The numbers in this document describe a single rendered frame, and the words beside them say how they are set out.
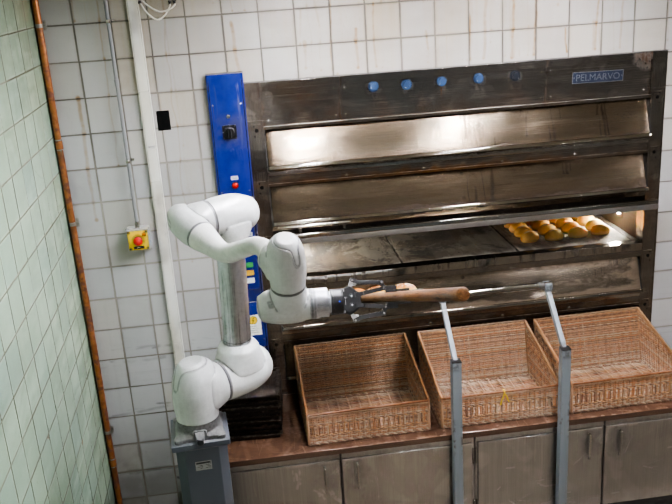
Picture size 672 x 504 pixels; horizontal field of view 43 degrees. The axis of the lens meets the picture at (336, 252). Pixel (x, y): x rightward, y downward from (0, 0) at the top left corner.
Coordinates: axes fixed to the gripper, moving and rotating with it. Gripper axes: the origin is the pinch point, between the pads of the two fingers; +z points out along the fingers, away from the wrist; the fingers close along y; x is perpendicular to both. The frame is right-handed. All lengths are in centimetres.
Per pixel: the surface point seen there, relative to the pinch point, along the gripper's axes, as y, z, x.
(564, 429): 66, 88, -117
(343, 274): -10, 0, -151
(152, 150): -71, -81, -125
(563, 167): -52, 107, -138
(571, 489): 98, 95, -136
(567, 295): 9, 110, -157
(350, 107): -84, 7, -124
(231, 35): -115, -43, -110
